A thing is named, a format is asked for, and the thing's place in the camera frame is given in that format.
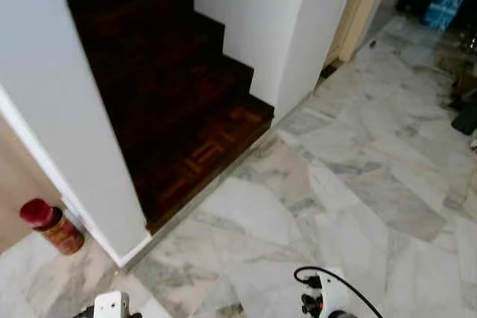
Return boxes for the red lidded jar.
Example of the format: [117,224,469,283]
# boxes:
[20,199,85,255]

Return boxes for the light wooden door frame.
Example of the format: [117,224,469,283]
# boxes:
[326,0,399,66]

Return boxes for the black bag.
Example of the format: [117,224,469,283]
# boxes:
[451,91,477,136]

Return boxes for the blue bottle pack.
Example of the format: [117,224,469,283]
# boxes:
[423,0,473,32]

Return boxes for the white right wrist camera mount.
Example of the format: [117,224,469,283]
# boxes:
[317,270,353,318]

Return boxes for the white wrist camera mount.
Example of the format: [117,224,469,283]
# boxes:
[93,292,131,318]
[317,270,353,318]

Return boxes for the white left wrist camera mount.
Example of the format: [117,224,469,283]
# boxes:
[93,292,131,318]

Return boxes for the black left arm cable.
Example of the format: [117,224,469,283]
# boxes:
[72,305,96,318]

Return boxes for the dark wooden staircase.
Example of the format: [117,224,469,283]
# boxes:
[56,0,275,235]

